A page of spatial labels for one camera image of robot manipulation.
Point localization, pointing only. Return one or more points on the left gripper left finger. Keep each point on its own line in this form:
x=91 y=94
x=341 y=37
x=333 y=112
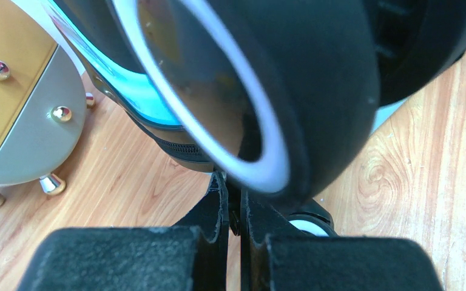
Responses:
x=189 y=255

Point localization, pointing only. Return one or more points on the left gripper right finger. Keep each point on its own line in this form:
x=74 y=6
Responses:
x=277 y=256

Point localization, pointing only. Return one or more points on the pink and teal kids suitcase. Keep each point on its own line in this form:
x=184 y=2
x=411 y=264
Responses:
x=279 y=95

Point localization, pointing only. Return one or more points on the round pastel drawer cabinet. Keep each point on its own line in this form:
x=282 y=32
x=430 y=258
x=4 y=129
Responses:
x=43 y=103

